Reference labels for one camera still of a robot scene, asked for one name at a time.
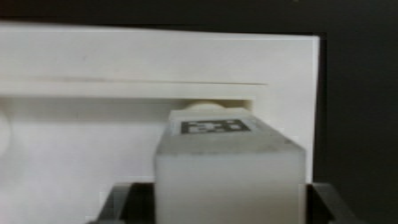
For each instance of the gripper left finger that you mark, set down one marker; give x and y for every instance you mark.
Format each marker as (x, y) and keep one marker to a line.
(128, 208)

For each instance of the white leg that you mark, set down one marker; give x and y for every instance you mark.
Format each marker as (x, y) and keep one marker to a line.
(229, 170)

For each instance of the white square tabletop tray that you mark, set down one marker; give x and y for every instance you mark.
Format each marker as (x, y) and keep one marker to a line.
(92, 82)

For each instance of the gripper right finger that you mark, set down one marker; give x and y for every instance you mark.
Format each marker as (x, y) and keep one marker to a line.
(327, 210)

